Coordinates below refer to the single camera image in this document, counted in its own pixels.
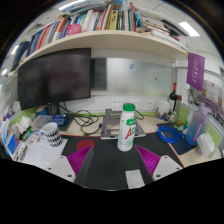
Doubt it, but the small blue box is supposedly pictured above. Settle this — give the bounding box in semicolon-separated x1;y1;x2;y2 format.
52;113;69;127

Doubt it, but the white paper label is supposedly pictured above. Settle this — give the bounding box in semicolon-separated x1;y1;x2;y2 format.
125;169;146;190

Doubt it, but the black computer monitor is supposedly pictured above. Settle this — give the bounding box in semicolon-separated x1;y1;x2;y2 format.
17;47;92;116

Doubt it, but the dark wine bottle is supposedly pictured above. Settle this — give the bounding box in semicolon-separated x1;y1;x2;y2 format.
168;82;179;113

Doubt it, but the dark blue mouse pad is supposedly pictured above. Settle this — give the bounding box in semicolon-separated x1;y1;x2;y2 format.
156;122;198;156

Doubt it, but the purple hanging banner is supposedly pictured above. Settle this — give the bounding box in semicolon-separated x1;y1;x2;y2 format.
186;52;206;92

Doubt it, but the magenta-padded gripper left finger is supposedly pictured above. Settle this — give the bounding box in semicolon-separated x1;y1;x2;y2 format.
44;144;95;187

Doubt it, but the black desk mat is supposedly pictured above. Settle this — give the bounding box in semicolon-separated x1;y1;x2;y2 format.
61;132;185;191

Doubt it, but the black power cable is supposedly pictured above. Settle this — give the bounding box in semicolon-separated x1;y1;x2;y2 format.
59;103;104;137

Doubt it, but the black white checkered mug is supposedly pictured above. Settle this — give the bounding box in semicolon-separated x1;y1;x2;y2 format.
39;121;63;148

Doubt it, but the rectangular ceiling light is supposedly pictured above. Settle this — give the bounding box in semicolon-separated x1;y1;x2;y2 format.
178;21;201;38

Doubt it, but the clear plastic box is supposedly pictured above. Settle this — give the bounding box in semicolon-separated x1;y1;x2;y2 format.
31;114;54;131

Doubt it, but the white printed paper sheet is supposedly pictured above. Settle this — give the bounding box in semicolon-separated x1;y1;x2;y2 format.
21;136;69;169

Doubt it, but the flat round red coaster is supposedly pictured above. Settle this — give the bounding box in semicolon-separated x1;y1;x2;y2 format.
76;138;96;151

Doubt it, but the translucent purple water bottle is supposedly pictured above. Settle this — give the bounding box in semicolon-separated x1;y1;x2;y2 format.
185;102;210;146

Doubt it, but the white wall power outlet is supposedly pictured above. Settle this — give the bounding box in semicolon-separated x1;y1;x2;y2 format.
131;99;141;111
111;98;125;111
143;99;155;111

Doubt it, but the stack of white tissues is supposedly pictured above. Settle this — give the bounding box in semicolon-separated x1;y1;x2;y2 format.
14;114;33;135

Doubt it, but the white green-capped drink bottle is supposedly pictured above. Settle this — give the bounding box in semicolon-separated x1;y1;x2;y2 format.
116;102;137;153

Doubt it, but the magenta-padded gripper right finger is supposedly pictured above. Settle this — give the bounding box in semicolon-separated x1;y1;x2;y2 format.
134;144;184;183

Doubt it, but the coiled blue cable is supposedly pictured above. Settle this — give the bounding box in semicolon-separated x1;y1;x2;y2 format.
155;125;184;145

